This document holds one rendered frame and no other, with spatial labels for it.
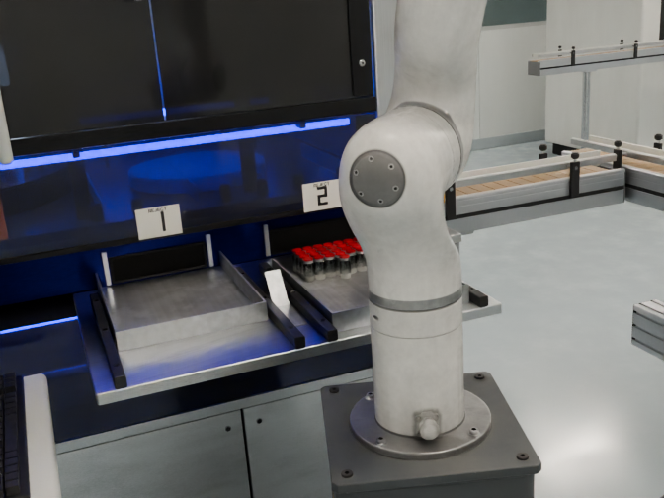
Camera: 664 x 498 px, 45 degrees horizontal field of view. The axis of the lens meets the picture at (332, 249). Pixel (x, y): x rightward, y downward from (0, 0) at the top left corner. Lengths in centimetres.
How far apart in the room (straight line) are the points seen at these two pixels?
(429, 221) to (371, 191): 8
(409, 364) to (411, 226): 19
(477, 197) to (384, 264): 102
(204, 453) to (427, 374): 87
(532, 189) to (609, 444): 102
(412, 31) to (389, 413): 48
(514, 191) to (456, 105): 105
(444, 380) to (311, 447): 88
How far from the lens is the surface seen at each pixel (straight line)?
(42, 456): 128
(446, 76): 96
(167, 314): 150
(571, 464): 263
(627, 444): 277
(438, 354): 101
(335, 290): 152
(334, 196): 168
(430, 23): 91
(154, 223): 159
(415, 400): 103
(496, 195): 200
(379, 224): 91
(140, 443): 176
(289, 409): 181
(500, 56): 730
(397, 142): 87
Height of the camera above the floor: 142
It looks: 18 degrees down
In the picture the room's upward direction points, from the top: 4 degrees counter-clockwise
